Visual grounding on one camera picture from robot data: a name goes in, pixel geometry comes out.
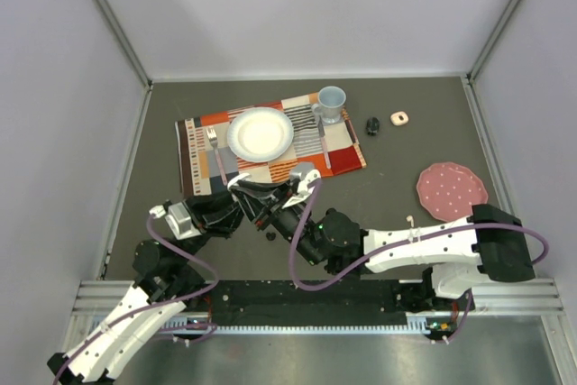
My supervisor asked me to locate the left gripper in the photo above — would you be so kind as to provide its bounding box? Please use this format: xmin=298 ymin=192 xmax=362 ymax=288
xmin=175 ymin=188 xmax=245 ymax=267

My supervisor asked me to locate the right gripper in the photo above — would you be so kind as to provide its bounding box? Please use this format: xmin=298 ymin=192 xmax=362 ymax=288
xmin=233 ymin=179 xmax=325 ymax=267

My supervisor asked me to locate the beige earbud case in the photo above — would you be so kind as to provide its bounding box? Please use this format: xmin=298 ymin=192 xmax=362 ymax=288
xmin=390 ymin=111 xmax=409 ymax=126

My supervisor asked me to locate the white earbud charging case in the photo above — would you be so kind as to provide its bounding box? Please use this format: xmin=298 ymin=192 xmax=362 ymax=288
xmin=227 ymin=173 xmax=251 ymax=189

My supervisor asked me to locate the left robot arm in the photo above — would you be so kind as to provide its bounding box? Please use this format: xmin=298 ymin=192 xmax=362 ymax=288
xmin=48 ymin=192 xmax=243 ymax=384

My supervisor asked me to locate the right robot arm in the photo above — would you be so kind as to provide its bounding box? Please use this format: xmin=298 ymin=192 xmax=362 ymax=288
xmin=228 ymin=177 xmax=538 ymax=311

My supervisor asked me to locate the black earbud case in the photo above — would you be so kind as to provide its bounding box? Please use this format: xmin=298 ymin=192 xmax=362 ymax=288
xmin=365 ymin=116 xmax=380 ymax=136

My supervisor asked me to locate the patchwork placemat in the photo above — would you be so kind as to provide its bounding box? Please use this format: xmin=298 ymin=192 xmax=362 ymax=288
xmin=175 ymin=93 xmax=366 ymax=197

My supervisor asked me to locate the white paper plate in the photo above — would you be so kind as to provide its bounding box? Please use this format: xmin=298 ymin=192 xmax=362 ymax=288
xmin=226 ymin=107 xmax=294 ymax=163

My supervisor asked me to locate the light blue mug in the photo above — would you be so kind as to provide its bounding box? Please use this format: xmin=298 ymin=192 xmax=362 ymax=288
xmin=312 ymin=86 xmax=346 ymax=124

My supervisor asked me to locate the pink dotted plate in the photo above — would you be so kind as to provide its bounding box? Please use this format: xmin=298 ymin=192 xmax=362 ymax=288
xmin=416 ymin=161 xmax=489 ymax=222

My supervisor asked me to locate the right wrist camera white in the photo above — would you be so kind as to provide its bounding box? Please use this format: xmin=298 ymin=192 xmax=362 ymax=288
xmin=282 ymin=162 xmax=321 ymax=208

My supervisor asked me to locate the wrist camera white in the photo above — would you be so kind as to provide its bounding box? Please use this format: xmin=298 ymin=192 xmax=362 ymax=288
xmin=282 ymin=162 xmax=321 ymax=208
xmin=149 ymin=202 xmax=201 ymax=240

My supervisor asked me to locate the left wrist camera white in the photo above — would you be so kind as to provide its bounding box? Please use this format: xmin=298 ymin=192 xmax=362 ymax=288
xmin=149 ymin=202 xmax=201 ymax=240

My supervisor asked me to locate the fork with pink handle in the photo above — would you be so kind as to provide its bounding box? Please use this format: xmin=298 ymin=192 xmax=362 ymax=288
xmin=206 ymin=126 xmax=228 ymax=187

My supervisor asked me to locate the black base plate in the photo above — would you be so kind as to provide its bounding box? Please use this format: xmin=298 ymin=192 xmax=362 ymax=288
xmin=186 ymin=280 xmax=456 ymax=326

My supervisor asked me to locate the knife with pink handle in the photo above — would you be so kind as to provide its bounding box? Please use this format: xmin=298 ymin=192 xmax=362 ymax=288
xmin=316 ymin=115 xmax=332 ymax=169

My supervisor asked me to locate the aluminium frame rail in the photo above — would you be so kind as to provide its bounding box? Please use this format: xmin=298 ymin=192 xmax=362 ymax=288
xmin=71 ymin=279 xmax=564 ymax=336

